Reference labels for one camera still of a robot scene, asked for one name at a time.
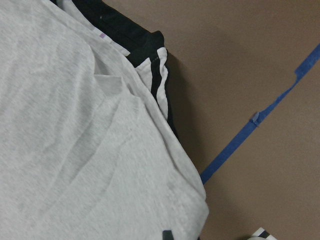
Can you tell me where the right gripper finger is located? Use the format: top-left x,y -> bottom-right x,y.
162,230 -> 174,240

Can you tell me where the grey cartoon print t-shirt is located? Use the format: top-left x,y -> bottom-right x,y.
0,0 -> 209,240

